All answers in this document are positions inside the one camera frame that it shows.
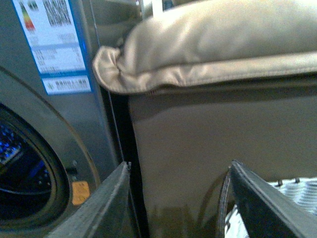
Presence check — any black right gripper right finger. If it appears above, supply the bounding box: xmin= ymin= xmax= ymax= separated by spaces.
xmin=217 ymin=160 xmax=317 ymax=238

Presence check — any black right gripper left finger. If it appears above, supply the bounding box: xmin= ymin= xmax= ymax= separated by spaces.
xmin=46 ymin=161 xmax=141 ymax=238

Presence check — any grey front-load washing machine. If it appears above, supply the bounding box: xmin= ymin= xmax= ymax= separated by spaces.
xmin=0 ymin=0 xmax=141 ymax=238

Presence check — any orange warning sticker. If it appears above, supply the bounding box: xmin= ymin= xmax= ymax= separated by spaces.
xmin=72 ymin=181 xmax=90 ymax=206

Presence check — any beige laundry hamper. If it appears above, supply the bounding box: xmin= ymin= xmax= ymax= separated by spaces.
xmin=93 ymin=0 xmax=317 ymax=238

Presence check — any white blue energy label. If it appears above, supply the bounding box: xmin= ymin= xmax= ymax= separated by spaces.
xmin=12 ymin=0 xmax=91 ymax=95

